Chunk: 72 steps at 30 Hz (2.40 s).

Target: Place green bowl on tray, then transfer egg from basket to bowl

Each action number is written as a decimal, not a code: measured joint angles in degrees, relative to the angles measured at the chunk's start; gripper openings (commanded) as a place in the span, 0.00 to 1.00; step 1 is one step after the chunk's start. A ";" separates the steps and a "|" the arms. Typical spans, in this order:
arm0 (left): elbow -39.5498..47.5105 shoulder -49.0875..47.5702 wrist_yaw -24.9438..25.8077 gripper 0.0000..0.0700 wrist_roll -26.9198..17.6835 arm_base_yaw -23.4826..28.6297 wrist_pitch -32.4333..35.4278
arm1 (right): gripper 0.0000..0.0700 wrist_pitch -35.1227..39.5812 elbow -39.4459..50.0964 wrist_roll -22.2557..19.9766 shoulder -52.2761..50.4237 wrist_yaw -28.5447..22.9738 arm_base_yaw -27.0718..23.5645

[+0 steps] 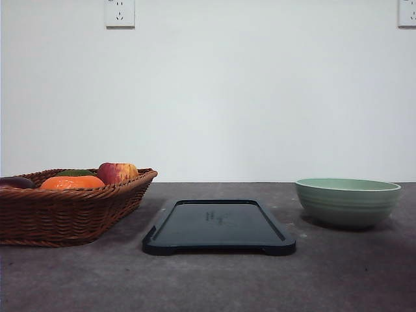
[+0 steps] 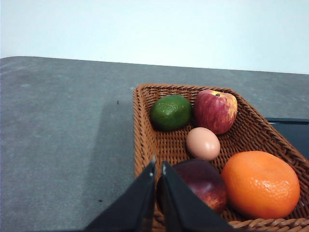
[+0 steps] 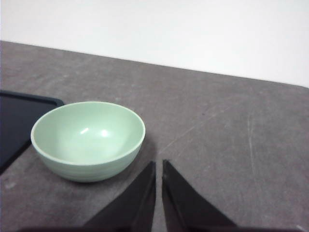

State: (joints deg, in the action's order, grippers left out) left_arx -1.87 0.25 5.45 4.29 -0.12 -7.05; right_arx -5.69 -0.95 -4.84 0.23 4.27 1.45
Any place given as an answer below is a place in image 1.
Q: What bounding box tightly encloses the light green ceramic bowl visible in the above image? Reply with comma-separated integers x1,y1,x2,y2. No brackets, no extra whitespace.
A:
295,177,402,229

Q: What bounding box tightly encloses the brown wicker basket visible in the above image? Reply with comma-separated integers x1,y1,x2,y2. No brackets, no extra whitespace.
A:
0,168,158,248

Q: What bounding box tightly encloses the dark teal rectangular tray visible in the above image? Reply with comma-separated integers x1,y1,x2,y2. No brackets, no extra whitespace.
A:
142,199,296,256

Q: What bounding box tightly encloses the red yellow apple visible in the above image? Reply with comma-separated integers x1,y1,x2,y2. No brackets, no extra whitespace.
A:
97,162,138,184

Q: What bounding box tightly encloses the green avocado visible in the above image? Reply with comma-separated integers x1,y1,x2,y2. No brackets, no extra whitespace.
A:
56,170,95,176

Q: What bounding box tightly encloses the orange mandarin fruit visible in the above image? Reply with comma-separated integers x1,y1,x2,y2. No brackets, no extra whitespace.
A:
40,175,106,189

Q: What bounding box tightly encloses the dark purple plum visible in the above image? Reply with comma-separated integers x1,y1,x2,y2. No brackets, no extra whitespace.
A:
0,177,34,189

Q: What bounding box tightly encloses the white wall socket left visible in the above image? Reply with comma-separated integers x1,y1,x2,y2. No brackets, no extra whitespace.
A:
104,0,136,31

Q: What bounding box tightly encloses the white wall socket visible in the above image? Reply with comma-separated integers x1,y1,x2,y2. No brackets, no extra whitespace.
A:
398,0,416,30
104,0,136,31

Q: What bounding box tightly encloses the white wall socket right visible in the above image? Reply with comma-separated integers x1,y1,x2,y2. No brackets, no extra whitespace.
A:
398,0,416,30

